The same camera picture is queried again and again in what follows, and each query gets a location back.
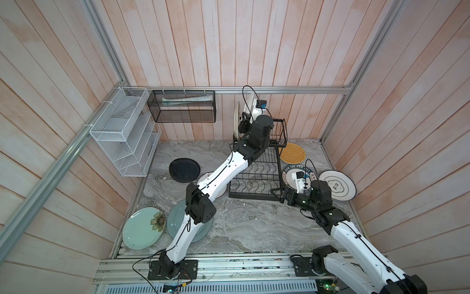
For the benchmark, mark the white plate cloud outline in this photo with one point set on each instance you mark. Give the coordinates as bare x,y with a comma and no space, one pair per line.
342,187

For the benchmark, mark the cream floral plate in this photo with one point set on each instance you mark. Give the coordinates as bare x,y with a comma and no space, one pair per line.
236,122

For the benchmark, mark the grey-green plain plate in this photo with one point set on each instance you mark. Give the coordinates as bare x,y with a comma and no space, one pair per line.
175,219

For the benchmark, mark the black round plate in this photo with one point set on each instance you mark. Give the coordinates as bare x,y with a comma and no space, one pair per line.
184,170

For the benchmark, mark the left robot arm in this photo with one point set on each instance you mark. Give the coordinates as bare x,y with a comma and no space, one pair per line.
200,198

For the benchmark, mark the light green flower plate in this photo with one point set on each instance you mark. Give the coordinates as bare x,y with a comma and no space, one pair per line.
144,228

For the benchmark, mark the aluminium front rail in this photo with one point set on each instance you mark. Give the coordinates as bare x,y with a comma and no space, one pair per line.
211,267

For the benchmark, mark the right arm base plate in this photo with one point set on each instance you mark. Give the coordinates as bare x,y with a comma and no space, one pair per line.
304,266

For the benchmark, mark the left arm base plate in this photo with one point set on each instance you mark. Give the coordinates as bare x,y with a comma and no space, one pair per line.
186,269

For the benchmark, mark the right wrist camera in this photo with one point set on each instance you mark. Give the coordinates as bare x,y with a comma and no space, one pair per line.
301,181

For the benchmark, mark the yellow woven round trivet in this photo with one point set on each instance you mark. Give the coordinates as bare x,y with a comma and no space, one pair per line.
292,154

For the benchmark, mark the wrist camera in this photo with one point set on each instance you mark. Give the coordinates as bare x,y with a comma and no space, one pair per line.
257,108
301,181

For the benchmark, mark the orange sunburst plate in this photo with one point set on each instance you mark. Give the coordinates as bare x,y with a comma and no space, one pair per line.
241,118
202,181

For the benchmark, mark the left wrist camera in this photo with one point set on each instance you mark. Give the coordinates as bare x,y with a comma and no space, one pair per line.
257,108

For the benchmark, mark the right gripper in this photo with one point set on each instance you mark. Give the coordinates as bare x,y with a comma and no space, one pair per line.
283,192

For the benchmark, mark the white mesh wall shelf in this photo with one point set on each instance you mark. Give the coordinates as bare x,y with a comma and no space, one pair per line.
126,134

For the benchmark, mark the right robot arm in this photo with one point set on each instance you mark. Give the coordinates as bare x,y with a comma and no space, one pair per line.
374,273

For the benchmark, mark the black mesh wall basket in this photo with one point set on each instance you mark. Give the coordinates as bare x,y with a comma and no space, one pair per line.
182,106

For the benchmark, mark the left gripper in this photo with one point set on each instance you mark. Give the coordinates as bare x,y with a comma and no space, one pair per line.
244,122

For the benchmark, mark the black wire dish rack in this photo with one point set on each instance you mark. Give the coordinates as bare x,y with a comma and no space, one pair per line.
259,179

